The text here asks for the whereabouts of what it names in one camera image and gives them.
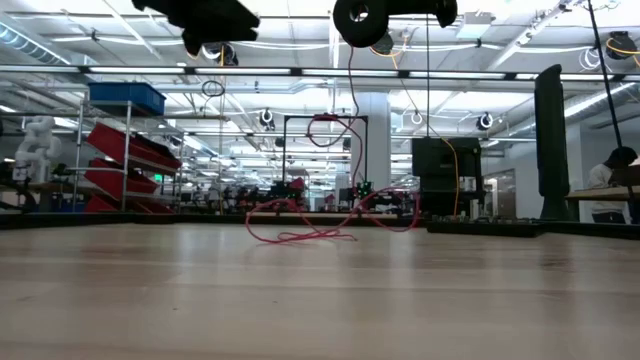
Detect black ceiling cable reel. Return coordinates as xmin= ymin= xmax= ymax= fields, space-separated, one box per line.
xmin=202 ymin=41 xmax=239 ymax=67
xmin=604 ymin=30 xmax=640 ymax=69
xmin=372 ymin=30 xmax=397 ymax=56

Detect silver ventilation duct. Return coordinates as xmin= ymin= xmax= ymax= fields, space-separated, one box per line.
xmin=0 ymin=22 xmax=72 ymax=67

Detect blue storage bin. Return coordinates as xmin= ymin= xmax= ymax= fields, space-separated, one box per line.
xmin=88 ymin=81 xmax=167 ymax=117

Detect red storage bin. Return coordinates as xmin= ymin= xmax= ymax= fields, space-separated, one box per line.
xmin=87 ymin=122 xmax=182 ymax=176
xmin=83 ymin=193 xmax=177 ymax=215
xmin=83 ymin=158 xmax=160 ymax=200

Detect long ceiling light rail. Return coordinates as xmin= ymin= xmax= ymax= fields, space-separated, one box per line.
xmin=0 ymin=63 xmax=640 ymax=82

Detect thin black leaning pole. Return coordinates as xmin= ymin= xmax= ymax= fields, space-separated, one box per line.
xmin=585 ymin=0 xmax=626 ymax=151

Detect black aluminium table frame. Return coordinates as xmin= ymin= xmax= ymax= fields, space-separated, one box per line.
xmin=0 ymin=211 xmax=640 ymax=241

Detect black slab-shaped device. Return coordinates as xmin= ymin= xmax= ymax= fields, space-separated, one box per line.
xmin=533 ymin=63 xmax=572 ymax=222

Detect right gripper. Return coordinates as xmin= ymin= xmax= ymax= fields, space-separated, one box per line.
xmin=387 ymin=0 xmax=459 ymax=29

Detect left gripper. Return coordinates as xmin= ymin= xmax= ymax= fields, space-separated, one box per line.
xmin=130 ymin=0 xmax=262 ymax=57

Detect yellow hanging cable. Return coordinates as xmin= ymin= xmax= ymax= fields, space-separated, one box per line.
xmin=368 ymin=44 xmax=460 ymax=217

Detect thin red wire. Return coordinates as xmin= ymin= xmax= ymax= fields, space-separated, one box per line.
xmin=243 ymin=44 xmax=422 ymax=246

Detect metal shelf rack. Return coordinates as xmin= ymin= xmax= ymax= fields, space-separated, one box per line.
xmin=69 ymin=98 xmax=187 ymax=215

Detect dark brown box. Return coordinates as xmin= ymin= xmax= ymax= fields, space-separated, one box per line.
xmin=608 ymin=165 xmax=640 ymax=189

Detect thin black hanging cable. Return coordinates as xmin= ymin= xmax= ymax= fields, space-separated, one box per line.
xmin=425 ymin=14 xmax=431 ymax=139

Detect white ceiling box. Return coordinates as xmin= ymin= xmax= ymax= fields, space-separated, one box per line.
xmin=455 ymin=10 xmax=494 ymax=41

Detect black equipment cabinet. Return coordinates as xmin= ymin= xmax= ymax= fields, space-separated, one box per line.
xmin=411 ymin=136 xmax=484 ymax=217

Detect white column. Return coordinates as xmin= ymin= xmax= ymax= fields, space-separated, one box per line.
xmin=351 ymin=91 xmax=393 ymax=206

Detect hanging black cable loop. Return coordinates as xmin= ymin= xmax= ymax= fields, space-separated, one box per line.
xmin=200 ymin=78 xmax=227 ymax=99

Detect black gantry frame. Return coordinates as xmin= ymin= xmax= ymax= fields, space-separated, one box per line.
xmin=282 ymin=112 xmax=370 ymax=201

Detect wooden work table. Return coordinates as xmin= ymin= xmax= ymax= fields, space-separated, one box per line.
xmin=564 ymin=184 xmax=640 ymax=224

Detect person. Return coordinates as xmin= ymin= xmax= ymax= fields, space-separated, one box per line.
xmin=585 ymin=145 xmax=640 ymax=225

